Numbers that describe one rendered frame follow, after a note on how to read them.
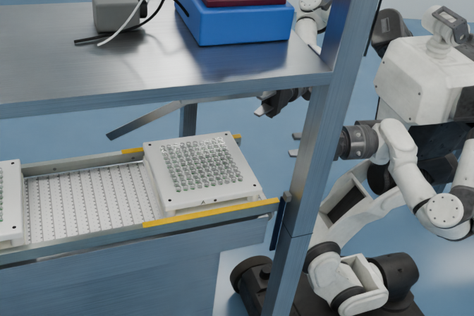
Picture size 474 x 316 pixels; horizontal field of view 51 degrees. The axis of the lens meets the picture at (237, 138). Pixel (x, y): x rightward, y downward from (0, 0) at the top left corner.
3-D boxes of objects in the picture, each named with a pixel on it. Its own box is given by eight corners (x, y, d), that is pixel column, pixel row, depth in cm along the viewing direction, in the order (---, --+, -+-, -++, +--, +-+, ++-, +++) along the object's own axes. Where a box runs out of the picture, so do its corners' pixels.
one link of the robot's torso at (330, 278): (348, 264, 201) (312, 204, 169) (375, 307, 187) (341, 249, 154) (315, 285, 202) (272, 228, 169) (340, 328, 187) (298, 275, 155)
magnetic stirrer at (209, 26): (252, 1, 121) (257, -37, 116) (290, 41, 105) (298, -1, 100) (171, 3, 114) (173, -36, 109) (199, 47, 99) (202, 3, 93)
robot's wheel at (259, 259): (230, 291, 218) (272, 276, 223) (234, 301, 214) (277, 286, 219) (227, 264, 205) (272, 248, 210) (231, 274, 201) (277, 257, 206)
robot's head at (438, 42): (435, 35, 136) (446, 4, 130) (460, 53, 128) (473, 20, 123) (415, 37, 134) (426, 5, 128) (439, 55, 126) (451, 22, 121)
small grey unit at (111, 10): (142, 16, 107) (142, -11, 104) (149, 30, 102) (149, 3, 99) (92, 19, 104) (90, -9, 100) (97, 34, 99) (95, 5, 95)
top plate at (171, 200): (164, 212, 116) (164, 206, 114) (142, 147, 133) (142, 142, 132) (262, 195, 124) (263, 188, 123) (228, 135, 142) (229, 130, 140)
